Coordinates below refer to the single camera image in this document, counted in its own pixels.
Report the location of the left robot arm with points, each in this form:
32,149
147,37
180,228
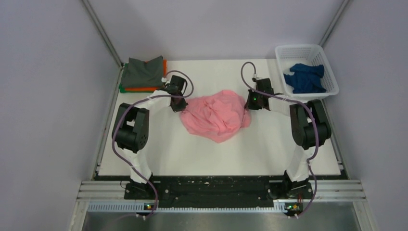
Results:
130,133

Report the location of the grey folded t-shirt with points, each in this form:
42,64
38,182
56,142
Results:
141,73

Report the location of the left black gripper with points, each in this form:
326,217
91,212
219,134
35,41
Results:
180,107

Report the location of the blue t-shirt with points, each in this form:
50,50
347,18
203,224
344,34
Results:
305,79

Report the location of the green folded t-shirt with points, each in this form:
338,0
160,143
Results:
124,72

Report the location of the left aluminium frame post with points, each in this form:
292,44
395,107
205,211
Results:
101,31

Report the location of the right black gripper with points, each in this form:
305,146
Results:
249,105

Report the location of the orange folded t-shirt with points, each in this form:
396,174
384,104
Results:
159,79

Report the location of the aluminium frame post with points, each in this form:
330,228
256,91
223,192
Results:
101,31
336,18

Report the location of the white plastic basket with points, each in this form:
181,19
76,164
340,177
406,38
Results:
311,55

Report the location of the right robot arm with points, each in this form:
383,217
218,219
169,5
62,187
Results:
309,128

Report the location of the pink t-shirt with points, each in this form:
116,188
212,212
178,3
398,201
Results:
217,117

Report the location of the right aluminium frame post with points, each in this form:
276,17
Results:
336,18

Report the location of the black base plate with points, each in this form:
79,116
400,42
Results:
215,191

